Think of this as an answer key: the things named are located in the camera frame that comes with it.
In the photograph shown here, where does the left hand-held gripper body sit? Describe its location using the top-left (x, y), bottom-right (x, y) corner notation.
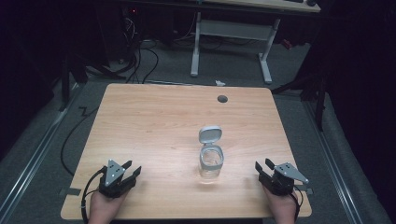
top-left (98, 159), bottom-right (137, 199)

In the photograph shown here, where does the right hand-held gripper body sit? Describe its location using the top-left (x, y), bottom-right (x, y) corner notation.
top-left (259, 161), bottom-right (310, 197)

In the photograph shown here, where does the clear jar with grey lid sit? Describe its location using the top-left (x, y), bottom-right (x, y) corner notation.
top-left (197, 125), bottom-right (225, 184)

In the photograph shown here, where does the person's right hand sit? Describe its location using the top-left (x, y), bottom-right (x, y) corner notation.
top-left (262, 185), bottom-right (300, 224)

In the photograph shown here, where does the person's left hand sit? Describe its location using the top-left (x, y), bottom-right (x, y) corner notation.
top-left (88, 189), bottom-right (129, 224)

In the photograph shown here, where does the grey tape strip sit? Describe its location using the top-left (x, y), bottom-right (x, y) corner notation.
top-left (59, 187), bottom-right (82, 197)

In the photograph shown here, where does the black metal stand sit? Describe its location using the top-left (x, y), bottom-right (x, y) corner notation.
top-left (57, 52), bottom-right (127, 112)
top-left (271, 59), bottom-right (332, 132)

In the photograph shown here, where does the white-legged desk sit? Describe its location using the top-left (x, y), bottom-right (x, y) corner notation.
top-left (190, 0), bottom-right (321, 85)

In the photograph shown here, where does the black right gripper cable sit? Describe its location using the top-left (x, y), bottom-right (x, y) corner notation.
top-left (289, 185), bottom-right (304, 222)

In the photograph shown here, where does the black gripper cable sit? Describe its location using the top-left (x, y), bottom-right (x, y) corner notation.
top-left (289, 185), bottom-right (304, 222)
top-left (80, 165), bottom-right (107, 224)

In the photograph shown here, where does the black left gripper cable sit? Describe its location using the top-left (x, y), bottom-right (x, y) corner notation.
top-left (80, 165), bottom-right (107, 224)

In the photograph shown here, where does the black floor cable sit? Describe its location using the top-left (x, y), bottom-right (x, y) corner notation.
top-left (60, 105), bottom-right (100, 177)

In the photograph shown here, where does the bundle of black cables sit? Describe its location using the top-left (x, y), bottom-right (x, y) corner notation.
top-left (117, 12), bottom-right (160, 84)

